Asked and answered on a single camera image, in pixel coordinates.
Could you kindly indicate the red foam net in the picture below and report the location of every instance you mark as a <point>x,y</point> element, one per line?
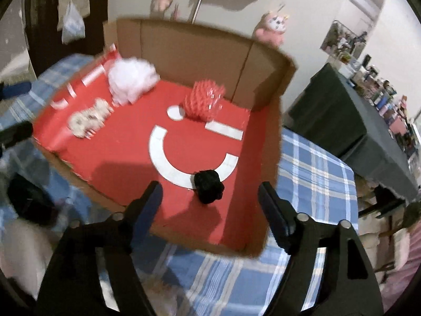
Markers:
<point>203,102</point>

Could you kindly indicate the blue plaid tablecloth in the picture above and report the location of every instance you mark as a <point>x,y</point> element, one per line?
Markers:
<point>197,283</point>

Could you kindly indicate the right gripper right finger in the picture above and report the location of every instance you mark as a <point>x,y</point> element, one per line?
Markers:
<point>348,284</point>

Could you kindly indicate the dark wooden door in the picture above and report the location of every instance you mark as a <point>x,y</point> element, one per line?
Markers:
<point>44,40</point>

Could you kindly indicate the wall mirror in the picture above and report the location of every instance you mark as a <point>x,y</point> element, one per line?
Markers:
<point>352,27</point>

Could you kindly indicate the white mesh bath pouf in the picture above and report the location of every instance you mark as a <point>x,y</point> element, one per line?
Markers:
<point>130,78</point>

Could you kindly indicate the floral cream scrunchie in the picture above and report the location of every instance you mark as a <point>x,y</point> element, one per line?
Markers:
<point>85,123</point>

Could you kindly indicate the white plastic bag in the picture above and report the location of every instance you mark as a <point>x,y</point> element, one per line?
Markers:
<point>73,25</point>

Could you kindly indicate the large jar with dark contents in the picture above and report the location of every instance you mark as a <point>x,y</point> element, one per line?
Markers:
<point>31,202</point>

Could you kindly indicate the black scrunchie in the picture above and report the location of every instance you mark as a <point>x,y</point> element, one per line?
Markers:
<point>208,186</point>

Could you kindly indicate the dark cloth side table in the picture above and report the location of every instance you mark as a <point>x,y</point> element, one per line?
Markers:
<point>333,116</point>

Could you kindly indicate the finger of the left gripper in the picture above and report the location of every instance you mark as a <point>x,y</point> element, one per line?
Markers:
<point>10,91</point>
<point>15,134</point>

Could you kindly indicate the red lined cardboard box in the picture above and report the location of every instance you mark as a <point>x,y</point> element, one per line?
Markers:
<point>153,139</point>

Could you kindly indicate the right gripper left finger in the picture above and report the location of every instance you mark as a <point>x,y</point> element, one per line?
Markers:
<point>71,284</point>

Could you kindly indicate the pink fox plush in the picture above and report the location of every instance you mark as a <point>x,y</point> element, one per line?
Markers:
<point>271,29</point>

